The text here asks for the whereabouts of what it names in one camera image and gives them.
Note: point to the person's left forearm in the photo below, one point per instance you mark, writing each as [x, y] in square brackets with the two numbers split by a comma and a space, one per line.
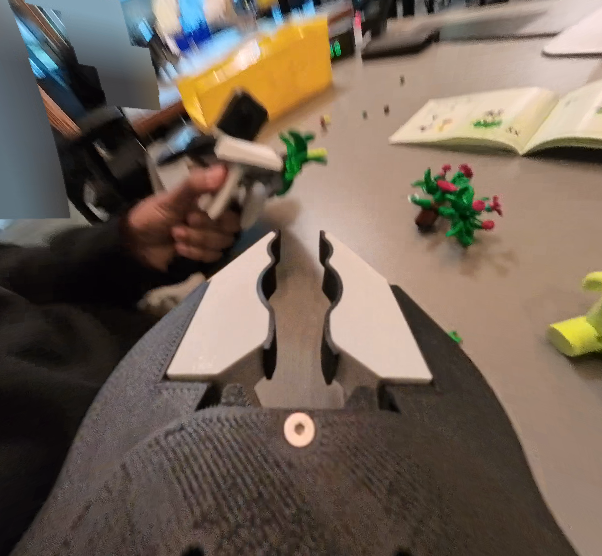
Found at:
[61, 259]

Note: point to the green toy plant stem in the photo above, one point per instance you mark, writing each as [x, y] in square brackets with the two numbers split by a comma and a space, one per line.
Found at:
[296, 161]

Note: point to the small loose toy pieces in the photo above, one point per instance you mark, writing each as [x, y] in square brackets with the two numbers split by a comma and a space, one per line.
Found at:
[324, 121]

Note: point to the white stand base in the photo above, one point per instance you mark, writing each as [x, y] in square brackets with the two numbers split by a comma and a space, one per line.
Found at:
[578, 36]

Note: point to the person's left hand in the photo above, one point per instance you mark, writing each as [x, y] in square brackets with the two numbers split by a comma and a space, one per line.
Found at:
[160, 226]

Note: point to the lime green toy flowerpot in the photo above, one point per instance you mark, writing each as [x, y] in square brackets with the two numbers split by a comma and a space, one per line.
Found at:
[581, 330]

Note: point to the toy plant with red flowers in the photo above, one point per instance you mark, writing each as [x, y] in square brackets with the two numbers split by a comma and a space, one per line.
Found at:
[454, 203]

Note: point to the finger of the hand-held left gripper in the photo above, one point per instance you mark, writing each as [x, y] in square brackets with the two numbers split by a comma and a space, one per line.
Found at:
[258, 198]
[247, 154]

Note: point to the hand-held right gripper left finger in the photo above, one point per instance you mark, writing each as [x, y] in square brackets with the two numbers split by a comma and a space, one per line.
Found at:
[225, 325]

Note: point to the open instruction booklet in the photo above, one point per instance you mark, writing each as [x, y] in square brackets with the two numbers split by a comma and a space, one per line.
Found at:
[498, 118]

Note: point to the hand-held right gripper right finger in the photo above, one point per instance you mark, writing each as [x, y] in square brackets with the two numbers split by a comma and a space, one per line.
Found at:
[371, 330]

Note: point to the yellow storage bin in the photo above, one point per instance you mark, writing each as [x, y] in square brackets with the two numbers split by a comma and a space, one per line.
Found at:
[268, 71]

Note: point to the person's beige trousers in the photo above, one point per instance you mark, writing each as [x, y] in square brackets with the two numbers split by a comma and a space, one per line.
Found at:
[171, 295]

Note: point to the dark flat pad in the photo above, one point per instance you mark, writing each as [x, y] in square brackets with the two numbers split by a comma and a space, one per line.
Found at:
[399, 43]

